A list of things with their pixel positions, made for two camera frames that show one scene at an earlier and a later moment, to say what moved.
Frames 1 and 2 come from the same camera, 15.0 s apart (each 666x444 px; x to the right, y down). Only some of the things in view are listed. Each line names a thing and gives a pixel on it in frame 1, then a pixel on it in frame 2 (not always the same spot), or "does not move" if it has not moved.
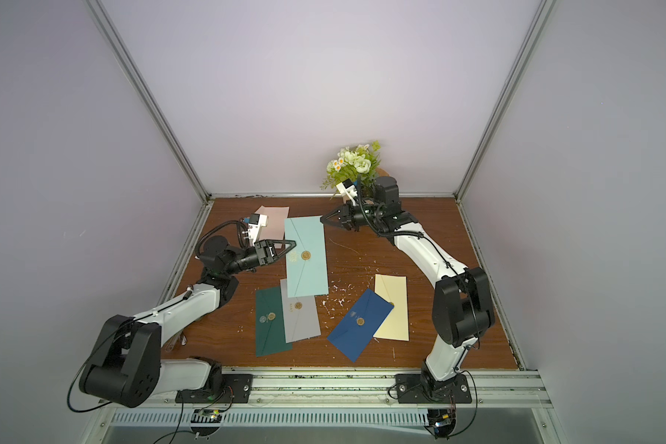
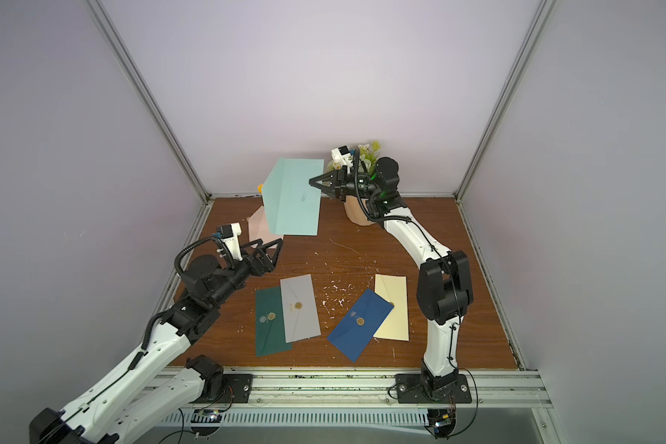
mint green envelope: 306,262 to 292,203
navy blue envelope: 360,325 does not move
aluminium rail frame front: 294,388 does not move
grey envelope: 300,315 does not move
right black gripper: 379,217 to 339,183
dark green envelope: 270,330 does not move
